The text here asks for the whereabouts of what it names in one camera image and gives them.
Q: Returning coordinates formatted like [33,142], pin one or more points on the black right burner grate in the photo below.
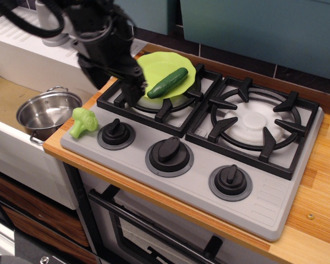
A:
[258,126]

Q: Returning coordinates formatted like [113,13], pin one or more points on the black burner grate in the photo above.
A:
[170,115]
[258,126]

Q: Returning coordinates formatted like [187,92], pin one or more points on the black middle stove knob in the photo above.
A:
[169,158]

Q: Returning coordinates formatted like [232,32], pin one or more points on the black left burner grate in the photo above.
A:
[170,115]

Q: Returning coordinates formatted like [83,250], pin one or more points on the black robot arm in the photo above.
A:
[91,16]

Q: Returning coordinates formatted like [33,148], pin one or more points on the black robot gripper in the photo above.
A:
[104,54]

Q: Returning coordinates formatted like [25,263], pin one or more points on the black left stove knob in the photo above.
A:
[116,135]

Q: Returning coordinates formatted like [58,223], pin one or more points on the wooden drawer front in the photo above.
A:
[44,220]

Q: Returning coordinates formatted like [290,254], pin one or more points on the black right stove knob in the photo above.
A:
[230,183]

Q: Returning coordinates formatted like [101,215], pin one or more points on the black stove knob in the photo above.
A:
[116,135]
[169,158]
[230,183]

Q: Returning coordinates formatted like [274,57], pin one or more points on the dark green toy pickle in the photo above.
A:
[169,83]

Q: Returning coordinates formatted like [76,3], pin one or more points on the stainless steel pot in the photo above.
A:
[45,113]

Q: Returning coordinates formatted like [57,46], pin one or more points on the grey toy stove top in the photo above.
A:
[264,212]

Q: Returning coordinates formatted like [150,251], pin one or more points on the light green toy cauliflower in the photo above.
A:
[84,119]

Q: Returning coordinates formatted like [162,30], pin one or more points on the white toy sink unit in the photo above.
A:
[27,68]

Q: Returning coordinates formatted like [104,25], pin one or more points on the lime green plastic plate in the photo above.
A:
[158,65]

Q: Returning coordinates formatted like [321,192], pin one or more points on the toy oven door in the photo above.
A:
[142,232]

